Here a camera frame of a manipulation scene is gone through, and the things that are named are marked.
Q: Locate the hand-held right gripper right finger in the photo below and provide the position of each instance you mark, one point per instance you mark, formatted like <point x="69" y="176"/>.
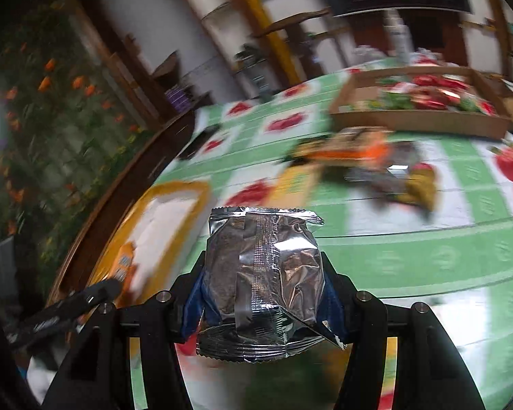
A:
<point x="336" y="307"/>

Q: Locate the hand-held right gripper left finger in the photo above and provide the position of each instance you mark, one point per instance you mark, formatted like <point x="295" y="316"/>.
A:
<point x="193" y="305"/>

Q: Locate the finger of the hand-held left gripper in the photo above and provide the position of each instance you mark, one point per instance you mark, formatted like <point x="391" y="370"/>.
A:
<point x="64" y="309"/>

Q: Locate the silver foil snack packet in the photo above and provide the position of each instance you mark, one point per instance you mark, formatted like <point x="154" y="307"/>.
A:
<point x="260" y="282"/>

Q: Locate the orange snack packet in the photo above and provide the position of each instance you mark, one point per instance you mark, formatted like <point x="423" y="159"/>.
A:
<point x="126" y="264"/>

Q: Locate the yellow rimmed white tray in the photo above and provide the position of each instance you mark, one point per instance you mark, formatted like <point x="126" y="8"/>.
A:
<point x="171" y="209"/>

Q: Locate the green apple print tablecloth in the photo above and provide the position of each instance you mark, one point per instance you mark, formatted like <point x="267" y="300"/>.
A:
<point x="410" y="243"/>

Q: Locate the brown wooden table rim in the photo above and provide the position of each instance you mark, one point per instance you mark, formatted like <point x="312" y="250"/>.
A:
<point x="111" y="205"/>

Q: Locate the yellow green snack packet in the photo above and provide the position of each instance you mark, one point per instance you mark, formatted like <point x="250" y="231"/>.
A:
<point x="293" y="186"/>

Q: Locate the pile of mixed snack packets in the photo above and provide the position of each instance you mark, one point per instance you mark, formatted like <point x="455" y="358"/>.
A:
<point x="367" y="158"/>

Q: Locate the black phone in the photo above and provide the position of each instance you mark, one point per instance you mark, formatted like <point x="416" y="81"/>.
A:
<point x="199" y="141"/>

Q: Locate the orange flower curtain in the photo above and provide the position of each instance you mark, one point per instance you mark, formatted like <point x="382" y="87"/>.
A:
<point x="47" y="115"/>

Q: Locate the cardboard box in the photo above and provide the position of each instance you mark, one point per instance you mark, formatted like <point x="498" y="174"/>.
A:
<point x="414" y="121"/>

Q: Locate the purple box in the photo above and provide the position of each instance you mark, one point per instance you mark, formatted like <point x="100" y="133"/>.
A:
<point x="178" y="97"/>

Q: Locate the group of red snack packets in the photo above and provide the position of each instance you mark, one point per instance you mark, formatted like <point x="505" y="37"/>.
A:
<point x="431" y="92"/>

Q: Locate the white bottle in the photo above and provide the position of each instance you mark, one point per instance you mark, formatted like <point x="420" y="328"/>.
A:
<point x="397" y="34"/>

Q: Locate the yellow pole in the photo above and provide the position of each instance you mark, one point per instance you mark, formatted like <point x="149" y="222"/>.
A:
<point x="265" y="21"/>

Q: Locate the wooden wall shelf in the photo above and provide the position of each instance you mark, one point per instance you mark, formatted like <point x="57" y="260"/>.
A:
<point x="295" y="19"/>

